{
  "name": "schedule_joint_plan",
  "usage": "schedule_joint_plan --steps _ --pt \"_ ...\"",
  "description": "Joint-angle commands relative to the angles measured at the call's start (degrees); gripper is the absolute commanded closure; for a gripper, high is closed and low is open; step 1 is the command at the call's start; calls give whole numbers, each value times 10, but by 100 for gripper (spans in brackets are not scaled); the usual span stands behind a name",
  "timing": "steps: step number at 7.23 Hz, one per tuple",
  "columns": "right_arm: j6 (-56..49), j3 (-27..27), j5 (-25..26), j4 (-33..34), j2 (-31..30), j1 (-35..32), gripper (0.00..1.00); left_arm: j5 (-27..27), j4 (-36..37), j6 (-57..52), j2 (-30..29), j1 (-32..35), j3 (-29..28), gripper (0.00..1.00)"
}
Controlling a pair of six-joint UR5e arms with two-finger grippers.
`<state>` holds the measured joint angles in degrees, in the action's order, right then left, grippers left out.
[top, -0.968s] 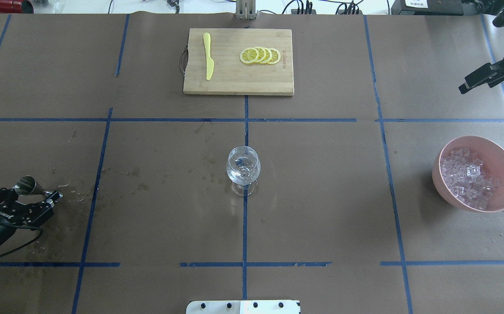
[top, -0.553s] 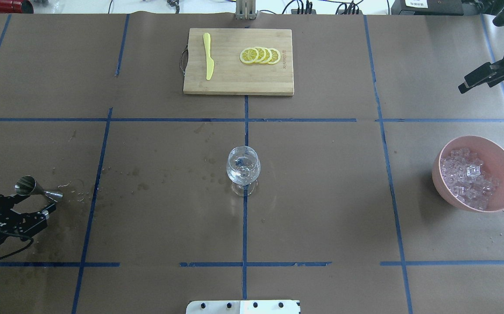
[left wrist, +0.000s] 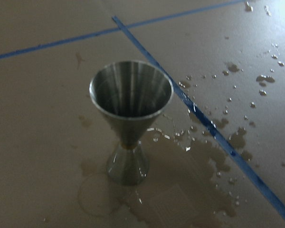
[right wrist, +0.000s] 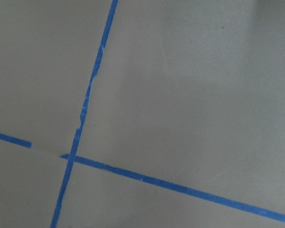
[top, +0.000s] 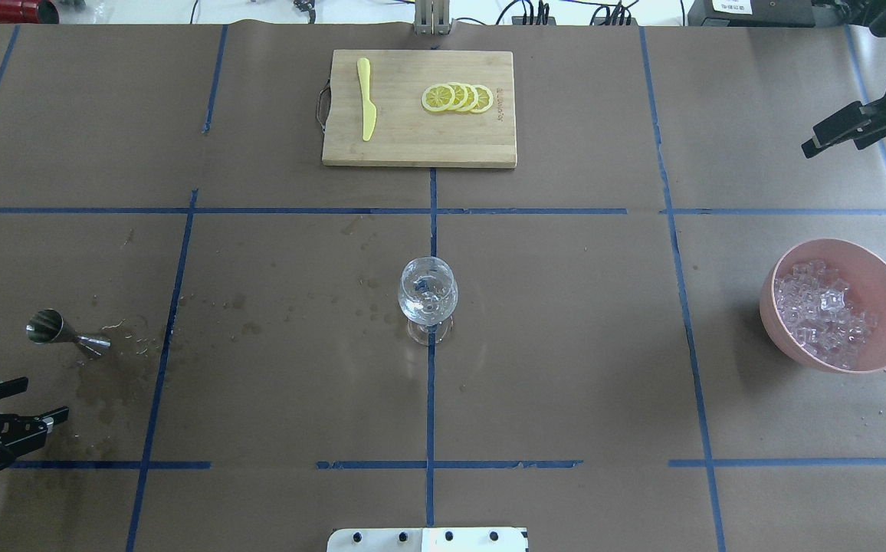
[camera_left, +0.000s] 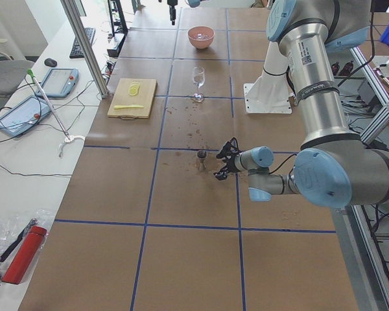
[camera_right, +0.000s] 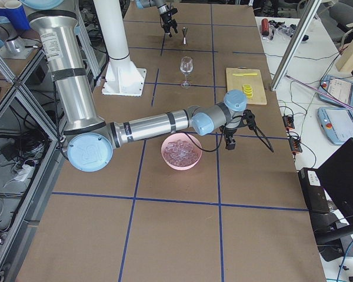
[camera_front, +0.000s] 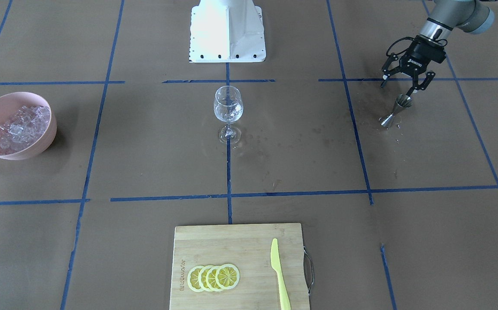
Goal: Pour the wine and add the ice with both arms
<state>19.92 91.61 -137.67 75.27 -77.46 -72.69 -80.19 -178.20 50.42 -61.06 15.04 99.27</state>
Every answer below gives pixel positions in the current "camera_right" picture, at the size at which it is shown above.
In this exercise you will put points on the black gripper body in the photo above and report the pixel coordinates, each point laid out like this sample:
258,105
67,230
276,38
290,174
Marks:
230,132
165,17

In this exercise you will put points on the steel double jigger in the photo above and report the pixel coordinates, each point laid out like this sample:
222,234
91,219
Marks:
184,33

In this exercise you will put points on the black ice tongs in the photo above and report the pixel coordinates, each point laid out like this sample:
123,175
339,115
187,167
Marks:
262,137

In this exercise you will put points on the clear wine glass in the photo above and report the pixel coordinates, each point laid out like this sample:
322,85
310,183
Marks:
186,67

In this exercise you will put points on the pink bowl with ice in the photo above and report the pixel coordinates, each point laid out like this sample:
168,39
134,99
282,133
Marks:
181,151

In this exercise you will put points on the lemon slice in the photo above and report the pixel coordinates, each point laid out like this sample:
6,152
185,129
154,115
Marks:
248,90

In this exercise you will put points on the wooden cutting board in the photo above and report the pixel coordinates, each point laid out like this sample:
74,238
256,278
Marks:
249,81

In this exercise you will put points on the yellow plastic knife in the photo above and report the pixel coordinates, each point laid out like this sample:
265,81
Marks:
245,74

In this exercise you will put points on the red cylindrical bottle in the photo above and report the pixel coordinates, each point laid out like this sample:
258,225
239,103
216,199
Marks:
265,27

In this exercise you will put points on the clear plastic bag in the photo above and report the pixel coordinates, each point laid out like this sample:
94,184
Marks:
280,29

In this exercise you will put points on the near blue teach pendant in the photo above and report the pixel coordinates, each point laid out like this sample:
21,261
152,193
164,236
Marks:
337,124

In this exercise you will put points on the blue teach pendant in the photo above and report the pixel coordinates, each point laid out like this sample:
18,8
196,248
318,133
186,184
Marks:
337,124
340,88

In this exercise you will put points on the black laptop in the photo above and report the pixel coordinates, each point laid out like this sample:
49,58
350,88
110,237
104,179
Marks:
336,177

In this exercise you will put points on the far blue teach pendant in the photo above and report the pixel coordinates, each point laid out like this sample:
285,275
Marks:
340,88

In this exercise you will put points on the blue plastic bin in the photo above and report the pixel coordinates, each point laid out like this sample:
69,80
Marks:
15,13

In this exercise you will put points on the wooden upright plank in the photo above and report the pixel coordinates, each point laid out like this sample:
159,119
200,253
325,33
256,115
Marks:
345,63

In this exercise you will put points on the grey office chair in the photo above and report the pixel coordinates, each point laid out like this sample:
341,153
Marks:
342,14

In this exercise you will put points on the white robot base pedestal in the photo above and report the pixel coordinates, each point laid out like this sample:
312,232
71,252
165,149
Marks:
122,77

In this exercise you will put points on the aluminium frame post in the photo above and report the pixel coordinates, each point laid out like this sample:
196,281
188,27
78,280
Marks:
302,27

